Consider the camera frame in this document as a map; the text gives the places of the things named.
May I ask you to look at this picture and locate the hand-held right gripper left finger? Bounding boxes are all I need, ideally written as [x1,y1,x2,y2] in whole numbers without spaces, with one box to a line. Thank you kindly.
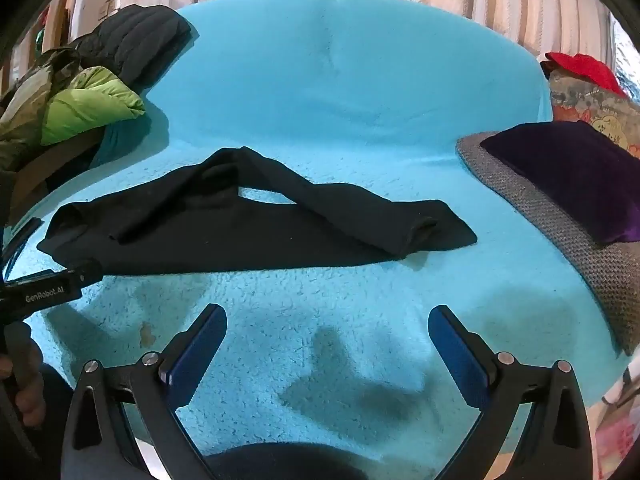
[60,304,229,480]

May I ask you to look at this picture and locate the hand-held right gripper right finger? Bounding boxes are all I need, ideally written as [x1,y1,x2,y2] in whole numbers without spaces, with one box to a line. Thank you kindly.
[428,305,601,480]

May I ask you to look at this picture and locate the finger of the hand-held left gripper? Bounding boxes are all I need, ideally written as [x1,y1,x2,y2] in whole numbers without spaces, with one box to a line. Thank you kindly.
[74,258,105,292]

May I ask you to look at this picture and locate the black pants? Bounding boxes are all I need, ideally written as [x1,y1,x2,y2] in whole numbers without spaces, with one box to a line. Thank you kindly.
[37,146,478,277]

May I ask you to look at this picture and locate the person's left hand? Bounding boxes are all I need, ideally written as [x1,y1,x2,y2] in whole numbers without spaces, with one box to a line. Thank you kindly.
[0,322,47,427]

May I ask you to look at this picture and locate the brown cloth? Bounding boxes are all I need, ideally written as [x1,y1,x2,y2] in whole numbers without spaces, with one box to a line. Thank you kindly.
[10,127,107,211]

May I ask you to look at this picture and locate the grey woven cushion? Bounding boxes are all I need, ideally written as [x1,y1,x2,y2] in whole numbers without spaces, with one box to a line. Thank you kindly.
[456,130,640,357]

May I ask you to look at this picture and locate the lime green jacket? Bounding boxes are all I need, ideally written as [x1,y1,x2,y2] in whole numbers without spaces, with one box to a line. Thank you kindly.
[40,65,146,147]

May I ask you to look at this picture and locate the olive camouflage jacket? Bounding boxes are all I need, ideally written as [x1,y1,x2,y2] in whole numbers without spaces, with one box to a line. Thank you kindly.
[0,47,83,173]

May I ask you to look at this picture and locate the purple velvet pillow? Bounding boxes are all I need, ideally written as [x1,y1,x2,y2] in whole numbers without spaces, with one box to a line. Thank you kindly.
[479,120,640,247]

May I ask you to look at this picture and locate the black puffer jacket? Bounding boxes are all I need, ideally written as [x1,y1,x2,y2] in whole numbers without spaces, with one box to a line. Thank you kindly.
[75,4,194,97]

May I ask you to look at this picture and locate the turquoise fleece blanket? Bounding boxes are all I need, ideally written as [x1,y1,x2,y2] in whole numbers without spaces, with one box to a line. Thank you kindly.
[5,0,626,466]

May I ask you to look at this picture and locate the floral printed pillow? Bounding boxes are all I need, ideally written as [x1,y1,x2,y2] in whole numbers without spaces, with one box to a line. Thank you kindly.
[547,70,640,162]

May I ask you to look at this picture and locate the red cloth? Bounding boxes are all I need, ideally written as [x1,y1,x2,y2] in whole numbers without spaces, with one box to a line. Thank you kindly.
[540,52,627,99]

